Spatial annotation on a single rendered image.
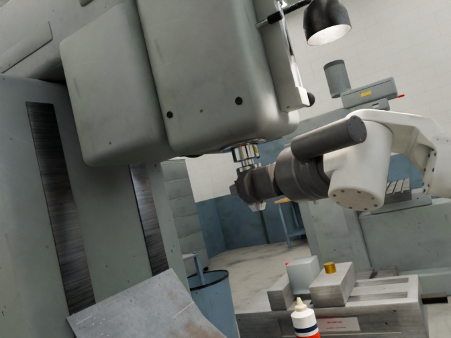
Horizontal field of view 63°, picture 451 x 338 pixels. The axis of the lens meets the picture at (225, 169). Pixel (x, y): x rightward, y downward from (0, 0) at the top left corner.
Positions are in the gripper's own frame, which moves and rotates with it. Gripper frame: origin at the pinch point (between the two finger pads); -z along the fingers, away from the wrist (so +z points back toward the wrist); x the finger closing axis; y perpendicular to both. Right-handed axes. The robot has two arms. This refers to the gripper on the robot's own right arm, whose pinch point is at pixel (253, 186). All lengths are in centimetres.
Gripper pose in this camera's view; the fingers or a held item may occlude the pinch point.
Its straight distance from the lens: 66.5
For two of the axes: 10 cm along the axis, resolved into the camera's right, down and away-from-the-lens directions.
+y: 2.4, 9.7, -0.7
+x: -8.0, 1.6, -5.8
